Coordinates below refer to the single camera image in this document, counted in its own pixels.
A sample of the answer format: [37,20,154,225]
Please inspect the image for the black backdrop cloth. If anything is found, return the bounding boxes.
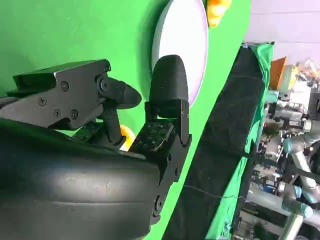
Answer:
[163,44,266,240]

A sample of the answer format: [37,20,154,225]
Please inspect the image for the lilac plate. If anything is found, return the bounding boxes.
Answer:
[151,0,209,107]

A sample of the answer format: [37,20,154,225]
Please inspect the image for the green table cloth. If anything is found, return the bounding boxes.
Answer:
[0,0,276,240]

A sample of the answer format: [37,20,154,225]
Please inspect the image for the orange box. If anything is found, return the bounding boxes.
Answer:
[268,56,289,90]

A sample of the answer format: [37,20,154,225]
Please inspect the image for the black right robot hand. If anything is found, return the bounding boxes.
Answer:
[0,54,193,240]

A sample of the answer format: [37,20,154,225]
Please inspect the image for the orange and white bread roll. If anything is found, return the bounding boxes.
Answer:
[206,0,232,28]
[119,124,136,152]

